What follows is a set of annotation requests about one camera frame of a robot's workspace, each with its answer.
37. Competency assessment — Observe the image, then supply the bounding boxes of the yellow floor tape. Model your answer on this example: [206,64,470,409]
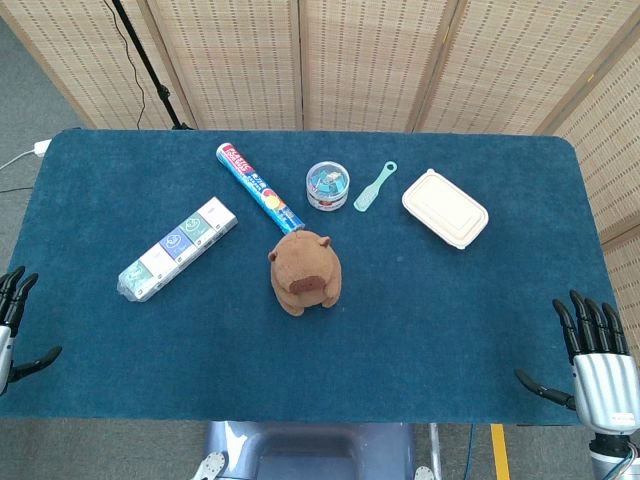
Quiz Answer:
[490,423,511,480]

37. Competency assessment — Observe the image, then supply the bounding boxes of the brown capybara plush toy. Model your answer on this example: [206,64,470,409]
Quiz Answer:
[268,230,345,317]

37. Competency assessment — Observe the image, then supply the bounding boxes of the white tissue packet bundle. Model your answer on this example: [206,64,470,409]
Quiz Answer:
[117,196,239,303]

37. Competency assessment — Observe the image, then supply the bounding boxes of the clear round clip container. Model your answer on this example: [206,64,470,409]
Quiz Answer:
[305,160,351,210]

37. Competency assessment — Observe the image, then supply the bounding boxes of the beige lidded lunch box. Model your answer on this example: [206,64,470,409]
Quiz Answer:
[401,168,490,251]

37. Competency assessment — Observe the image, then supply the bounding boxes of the blue candy tube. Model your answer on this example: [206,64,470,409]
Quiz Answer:
[215,142,305,235]

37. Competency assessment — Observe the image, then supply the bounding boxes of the blue table cloth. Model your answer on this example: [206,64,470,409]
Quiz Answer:
[0,128,621,426]

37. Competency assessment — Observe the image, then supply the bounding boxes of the blue floor cable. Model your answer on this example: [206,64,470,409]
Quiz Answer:
[463,423,475,480]

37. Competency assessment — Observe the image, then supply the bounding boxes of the bamboo folding screen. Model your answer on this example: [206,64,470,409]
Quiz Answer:
[0,0,640,321]

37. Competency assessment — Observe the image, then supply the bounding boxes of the black tripod stand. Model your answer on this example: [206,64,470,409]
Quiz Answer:
[112,0,194,130]

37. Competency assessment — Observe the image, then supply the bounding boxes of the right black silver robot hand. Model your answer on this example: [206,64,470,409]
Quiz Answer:
[514,289,640,436]

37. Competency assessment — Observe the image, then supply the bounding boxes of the blue-grey robot torso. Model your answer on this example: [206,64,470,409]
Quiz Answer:
[207,422,416,480]

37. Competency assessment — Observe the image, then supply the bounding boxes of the thin black hanging cable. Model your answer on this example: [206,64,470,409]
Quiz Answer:
[108,0,147,130]

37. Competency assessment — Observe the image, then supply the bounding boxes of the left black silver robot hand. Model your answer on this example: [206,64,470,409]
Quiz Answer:
[0,266,64,396]

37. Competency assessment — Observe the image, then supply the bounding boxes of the white power cable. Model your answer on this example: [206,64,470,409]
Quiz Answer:
[0,148,37,194]

